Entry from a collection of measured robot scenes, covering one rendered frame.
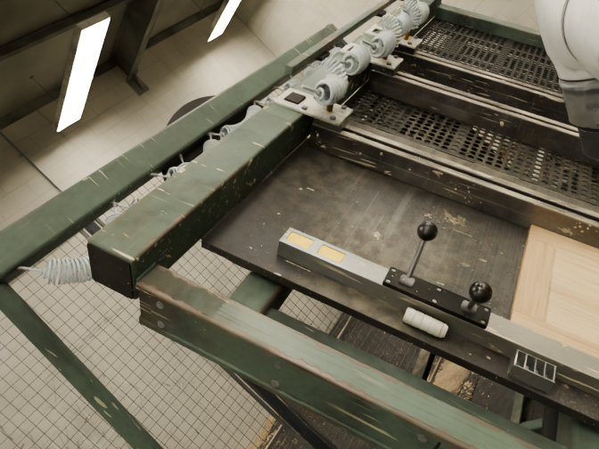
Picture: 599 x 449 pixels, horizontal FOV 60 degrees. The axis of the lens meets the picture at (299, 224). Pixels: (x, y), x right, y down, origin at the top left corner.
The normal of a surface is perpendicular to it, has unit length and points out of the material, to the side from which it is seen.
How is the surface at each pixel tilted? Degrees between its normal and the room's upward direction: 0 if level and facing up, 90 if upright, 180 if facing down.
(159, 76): 90
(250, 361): 90
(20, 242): 90
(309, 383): 90
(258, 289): 60
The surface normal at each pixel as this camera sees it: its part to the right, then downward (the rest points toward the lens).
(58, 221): 0.56, -0.47
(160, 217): 0.14, -0.76
